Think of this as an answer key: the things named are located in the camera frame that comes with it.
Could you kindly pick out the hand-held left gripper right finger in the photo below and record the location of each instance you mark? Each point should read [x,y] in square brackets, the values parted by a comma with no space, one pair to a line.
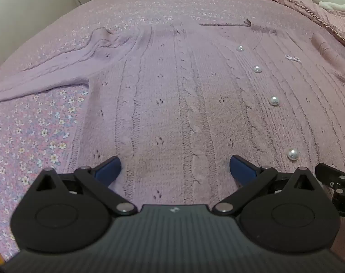
[242,169]

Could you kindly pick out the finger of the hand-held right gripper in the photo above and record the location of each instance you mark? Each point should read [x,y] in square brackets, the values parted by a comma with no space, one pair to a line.
[333,173]

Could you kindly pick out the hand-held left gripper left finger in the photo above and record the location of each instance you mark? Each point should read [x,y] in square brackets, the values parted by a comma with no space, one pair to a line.
[108,169]

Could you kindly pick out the pink knit cardigan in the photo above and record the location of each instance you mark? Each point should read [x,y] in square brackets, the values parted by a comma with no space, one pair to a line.
[189,96]

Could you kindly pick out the floral pink bedspread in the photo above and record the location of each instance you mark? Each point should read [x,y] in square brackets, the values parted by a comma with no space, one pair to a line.
[33,136]

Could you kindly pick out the pink quilted pillow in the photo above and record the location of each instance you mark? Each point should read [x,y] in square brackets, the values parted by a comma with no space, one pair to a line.
[326,20]

